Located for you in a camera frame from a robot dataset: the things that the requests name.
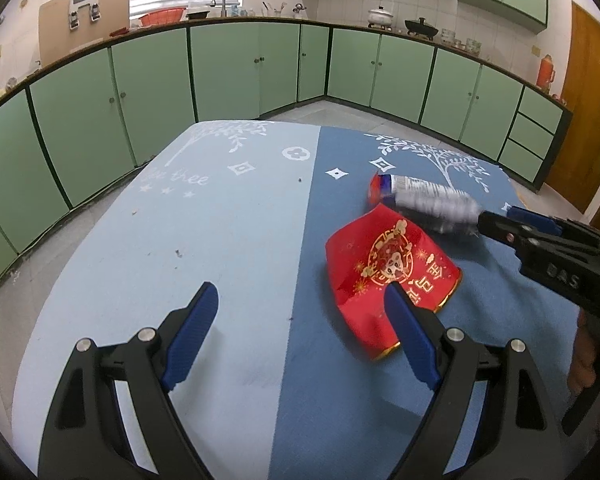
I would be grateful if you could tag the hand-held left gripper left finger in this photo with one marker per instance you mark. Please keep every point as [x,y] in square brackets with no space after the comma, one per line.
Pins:
[195,325]

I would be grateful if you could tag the red gold printed packet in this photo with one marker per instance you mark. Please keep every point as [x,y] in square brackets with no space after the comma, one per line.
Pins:
[375,260]

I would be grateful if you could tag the black wok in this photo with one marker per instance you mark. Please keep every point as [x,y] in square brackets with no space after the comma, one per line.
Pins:
[421,26]

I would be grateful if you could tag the row of glass jars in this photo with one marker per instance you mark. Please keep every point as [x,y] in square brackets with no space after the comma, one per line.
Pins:
[460,41]

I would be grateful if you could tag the red plastic basin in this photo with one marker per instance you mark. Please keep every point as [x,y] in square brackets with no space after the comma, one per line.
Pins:
[162,16]

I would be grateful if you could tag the green lower kitchen cabinets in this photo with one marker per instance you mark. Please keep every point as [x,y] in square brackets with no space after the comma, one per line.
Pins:
[145,90]

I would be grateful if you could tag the blue printed tablecloth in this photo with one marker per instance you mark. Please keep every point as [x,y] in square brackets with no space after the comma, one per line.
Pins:
[205,220]

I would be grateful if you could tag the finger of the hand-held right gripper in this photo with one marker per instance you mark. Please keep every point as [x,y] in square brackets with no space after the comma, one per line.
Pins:
[535,219]
[500,230]

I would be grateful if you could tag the white cooking pot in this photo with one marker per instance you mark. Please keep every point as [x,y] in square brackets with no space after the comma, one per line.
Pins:
[380,16]

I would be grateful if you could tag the wooden door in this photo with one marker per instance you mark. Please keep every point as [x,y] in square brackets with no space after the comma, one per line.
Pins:
[587,110]

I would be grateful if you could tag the person's right hand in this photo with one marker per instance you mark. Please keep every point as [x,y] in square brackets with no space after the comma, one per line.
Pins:
[582,360]

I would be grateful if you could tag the red thermos flask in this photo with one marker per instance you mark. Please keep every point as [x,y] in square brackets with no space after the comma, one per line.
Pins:
[546,74]

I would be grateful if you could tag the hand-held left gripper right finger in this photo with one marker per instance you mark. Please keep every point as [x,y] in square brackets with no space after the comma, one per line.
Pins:
[410,330]

